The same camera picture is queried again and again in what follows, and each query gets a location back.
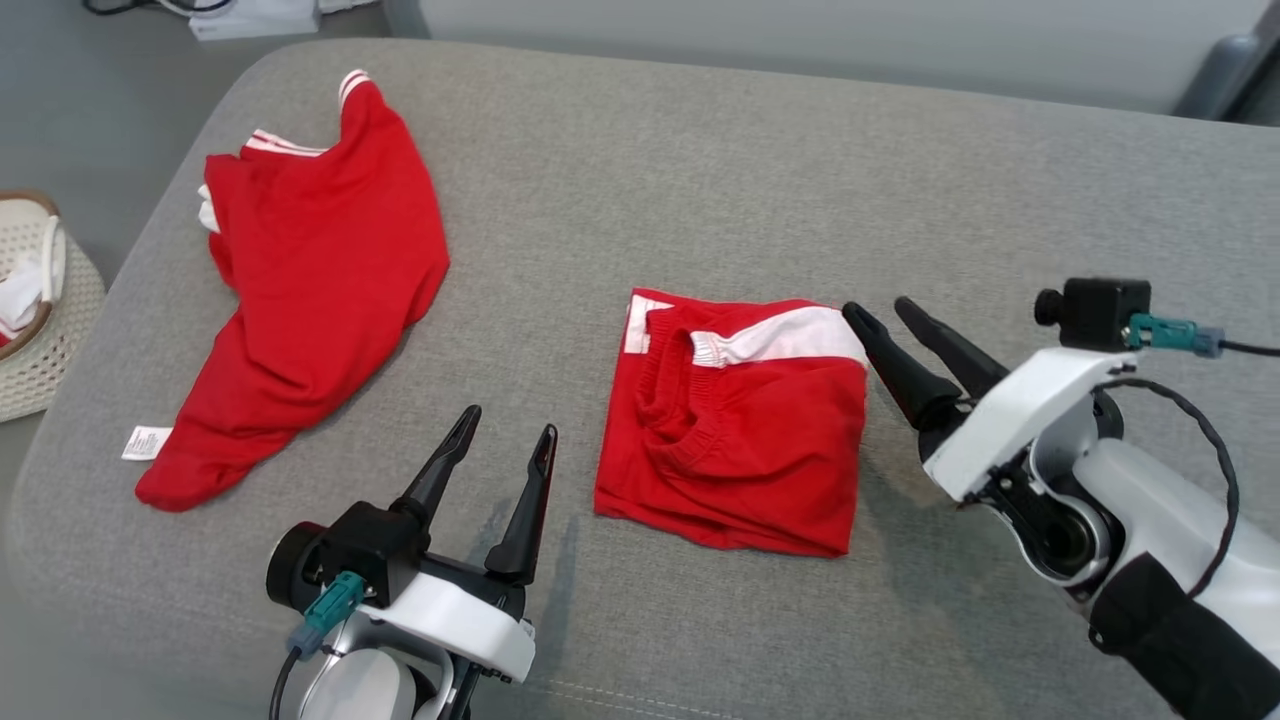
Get teal camera connector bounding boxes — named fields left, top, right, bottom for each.
left=288, top=570, right=367, bottom=659
left=1125, top=312, right=1226, bottom=359

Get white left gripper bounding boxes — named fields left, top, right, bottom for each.
left=360, top=405, right=559, bottom=720

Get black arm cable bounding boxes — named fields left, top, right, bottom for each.
left=1095, top=338, right=1280, bottom=601
left=268, top=650, right=301, bottom=720

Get red basketball jersey white trim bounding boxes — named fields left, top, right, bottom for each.
left=135, top=68, right=451, bottom=513

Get white woven laundry basket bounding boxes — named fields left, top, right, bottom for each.
left=0, top=190, right=107, bottom=423

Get teal left camera connector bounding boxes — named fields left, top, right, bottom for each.
left=288, top=570, right=367, bottom=659

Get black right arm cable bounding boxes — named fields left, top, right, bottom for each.
left=1095, top=338, right=1280, bottom=601

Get white partition panel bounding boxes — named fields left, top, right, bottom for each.
left=420, top=0, right=1271, bottom=116

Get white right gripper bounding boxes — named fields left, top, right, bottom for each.
left=842, top=296, right=1139, bottom=586

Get red shorts with white stripe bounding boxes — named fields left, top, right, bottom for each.
left=594, top=288, right=871, bottom=558

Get teal right camera connector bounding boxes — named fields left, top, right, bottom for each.
left=1125, top=312, right=1226, bottom=359

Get grey partition post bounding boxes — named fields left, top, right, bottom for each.
left=1173, top=33, right=1269, bottom=121
left=383, top=0, right=433, bottom=39

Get white cloth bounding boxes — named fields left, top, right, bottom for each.
left=0, top=255, right=46, bottom=346

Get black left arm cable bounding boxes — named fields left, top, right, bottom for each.
left=268, top=650, right=301, bottom=720

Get white power strip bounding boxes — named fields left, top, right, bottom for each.
left=188, top=0, right=321, bottom=41

